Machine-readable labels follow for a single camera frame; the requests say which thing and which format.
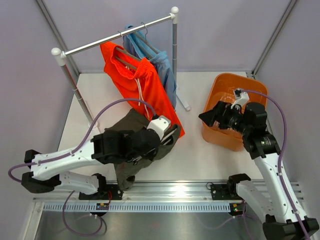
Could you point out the orange plastic basket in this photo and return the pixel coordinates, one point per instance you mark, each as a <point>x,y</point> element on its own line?
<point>221,97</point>

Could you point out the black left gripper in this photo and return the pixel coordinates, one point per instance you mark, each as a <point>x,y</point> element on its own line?
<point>150,154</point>

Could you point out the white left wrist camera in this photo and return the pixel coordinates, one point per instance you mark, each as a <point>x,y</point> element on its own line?
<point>159,125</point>

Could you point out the white slotted cable duct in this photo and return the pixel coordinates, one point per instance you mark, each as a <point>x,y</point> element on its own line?
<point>139,207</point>

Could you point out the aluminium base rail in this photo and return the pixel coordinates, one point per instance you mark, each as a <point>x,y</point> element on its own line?
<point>171,191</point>

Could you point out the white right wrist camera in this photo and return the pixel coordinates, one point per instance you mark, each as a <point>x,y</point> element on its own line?
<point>241,97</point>

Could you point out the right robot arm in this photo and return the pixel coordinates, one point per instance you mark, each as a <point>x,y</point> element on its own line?
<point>281,215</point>

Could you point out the olive green shorts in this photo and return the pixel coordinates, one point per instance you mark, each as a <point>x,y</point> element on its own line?
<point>126,171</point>

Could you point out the light blue shorts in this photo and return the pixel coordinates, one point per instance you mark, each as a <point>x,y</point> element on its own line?
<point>160,61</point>

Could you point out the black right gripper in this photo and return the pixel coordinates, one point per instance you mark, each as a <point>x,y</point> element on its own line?
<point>220,113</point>

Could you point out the white and silver clothes rack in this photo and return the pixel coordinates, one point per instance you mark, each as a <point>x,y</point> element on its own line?
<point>62,57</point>

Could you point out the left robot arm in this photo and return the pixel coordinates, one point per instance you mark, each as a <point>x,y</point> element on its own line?
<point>53,171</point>

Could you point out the white clothes hanger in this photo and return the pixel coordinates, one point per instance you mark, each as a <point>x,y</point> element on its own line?
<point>166,138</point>

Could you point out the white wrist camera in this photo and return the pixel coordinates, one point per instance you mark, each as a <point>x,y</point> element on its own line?
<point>241,97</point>
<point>159,125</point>

